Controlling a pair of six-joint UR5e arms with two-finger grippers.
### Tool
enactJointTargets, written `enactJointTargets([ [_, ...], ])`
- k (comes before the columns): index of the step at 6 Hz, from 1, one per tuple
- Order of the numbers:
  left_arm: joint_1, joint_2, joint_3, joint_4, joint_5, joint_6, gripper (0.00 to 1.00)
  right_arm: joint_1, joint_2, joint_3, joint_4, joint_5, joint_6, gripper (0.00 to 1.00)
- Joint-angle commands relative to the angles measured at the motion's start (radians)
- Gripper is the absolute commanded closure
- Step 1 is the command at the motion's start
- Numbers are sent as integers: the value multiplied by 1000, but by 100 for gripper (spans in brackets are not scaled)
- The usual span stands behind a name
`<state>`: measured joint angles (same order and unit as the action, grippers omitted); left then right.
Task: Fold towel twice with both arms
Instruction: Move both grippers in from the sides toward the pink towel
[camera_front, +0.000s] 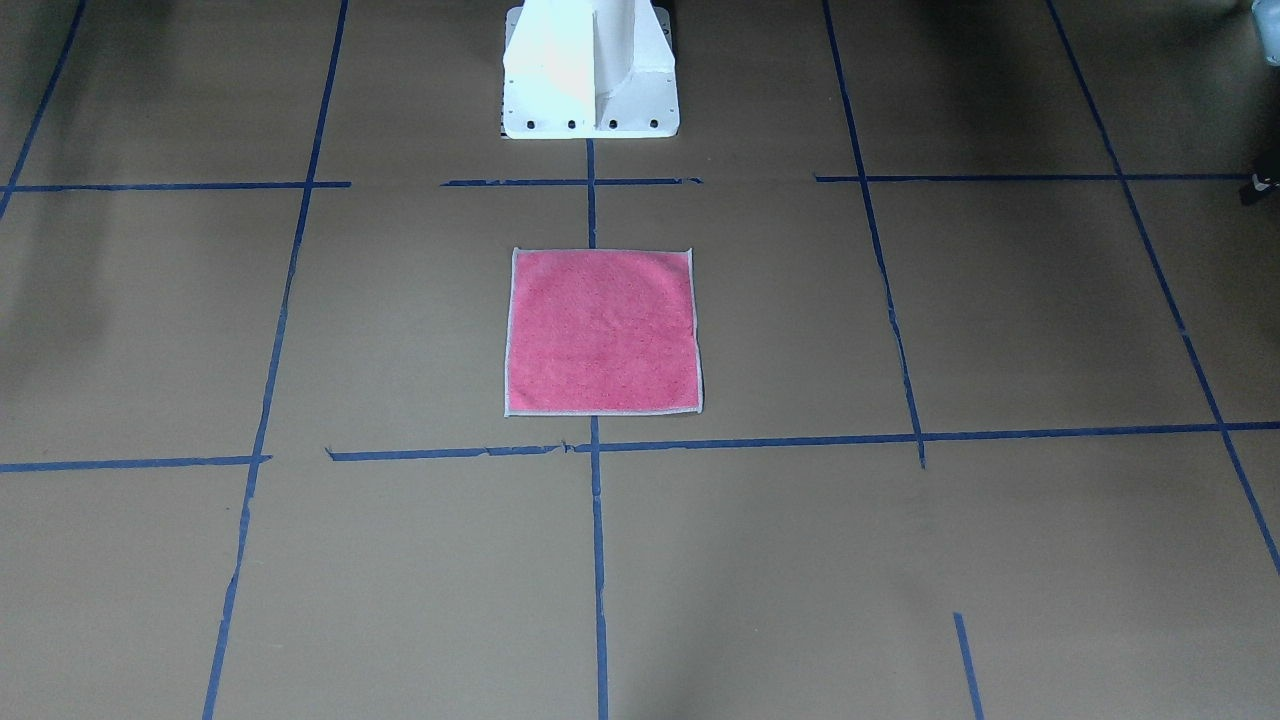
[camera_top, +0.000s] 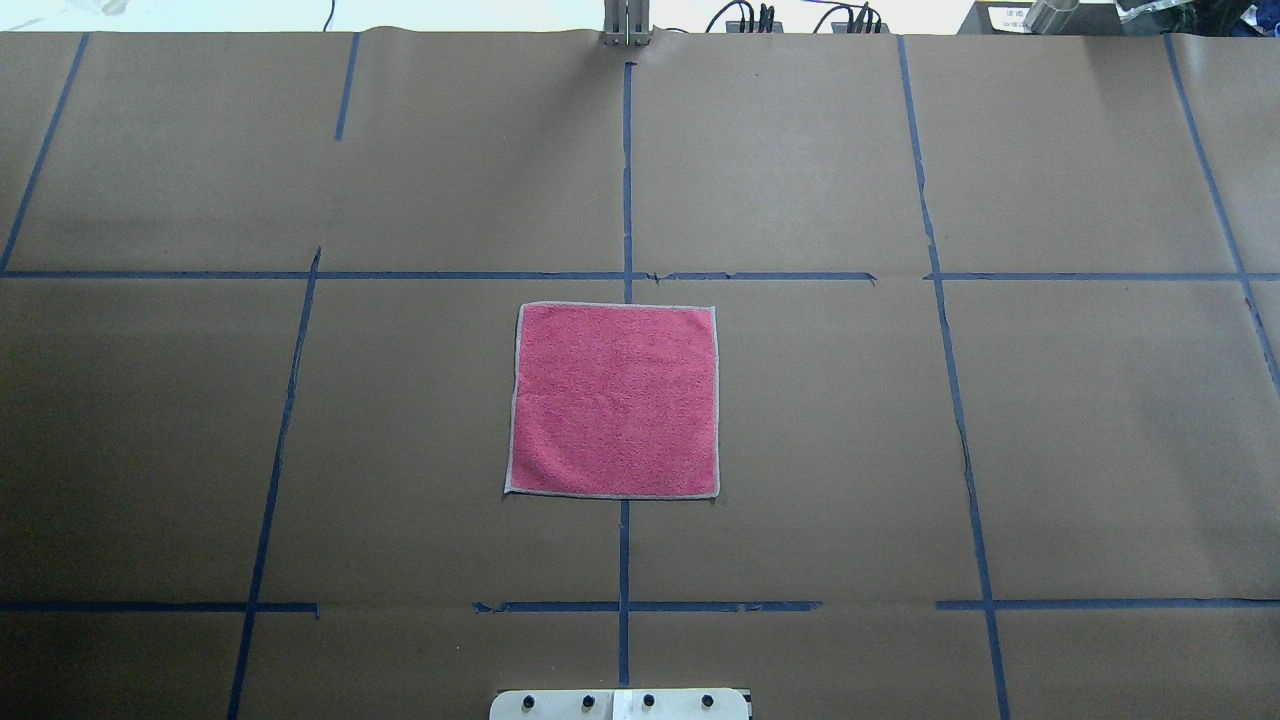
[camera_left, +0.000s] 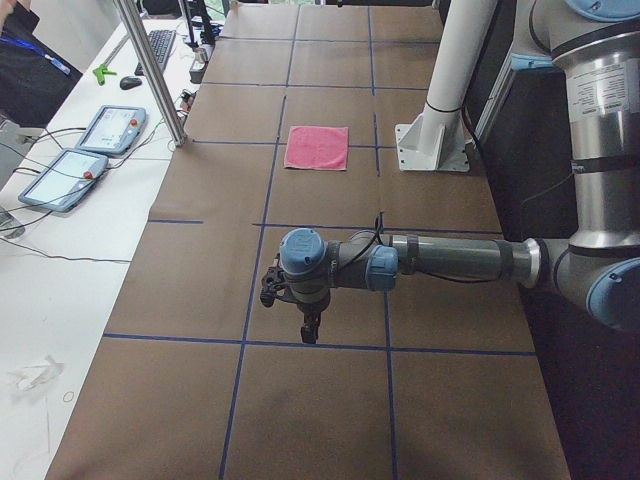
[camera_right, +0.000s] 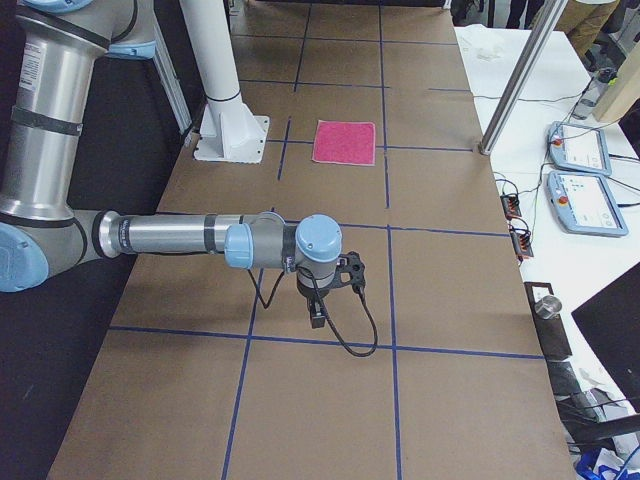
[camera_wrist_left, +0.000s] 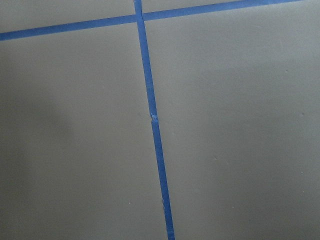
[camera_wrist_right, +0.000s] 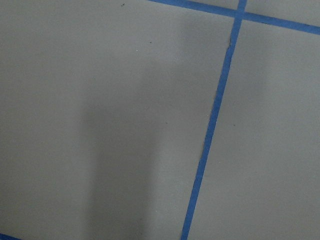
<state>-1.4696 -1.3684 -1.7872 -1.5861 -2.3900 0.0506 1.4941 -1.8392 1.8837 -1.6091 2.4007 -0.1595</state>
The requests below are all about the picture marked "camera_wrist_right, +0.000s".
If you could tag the long blue tape strip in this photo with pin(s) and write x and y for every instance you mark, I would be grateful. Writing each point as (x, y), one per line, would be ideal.
(213, 119)

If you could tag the crossing blue tape strip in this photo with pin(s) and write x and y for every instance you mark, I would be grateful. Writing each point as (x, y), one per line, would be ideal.
(248, 16)

